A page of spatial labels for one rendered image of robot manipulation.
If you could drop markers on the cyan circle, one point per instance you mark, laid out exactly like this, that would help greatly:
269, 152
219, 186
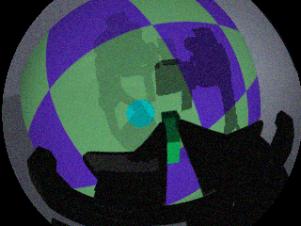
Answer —
140, 113

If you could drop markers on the green rectangular post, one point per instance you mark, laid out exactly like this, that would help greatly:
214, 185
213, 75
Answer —
171, 119

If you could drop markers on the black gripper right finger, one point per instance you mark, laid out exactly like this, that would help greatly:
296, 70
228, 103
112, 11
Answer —
210, 152

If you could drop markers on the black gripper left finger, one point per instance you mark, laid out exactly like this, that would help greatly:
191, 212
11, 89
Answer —
146, 163

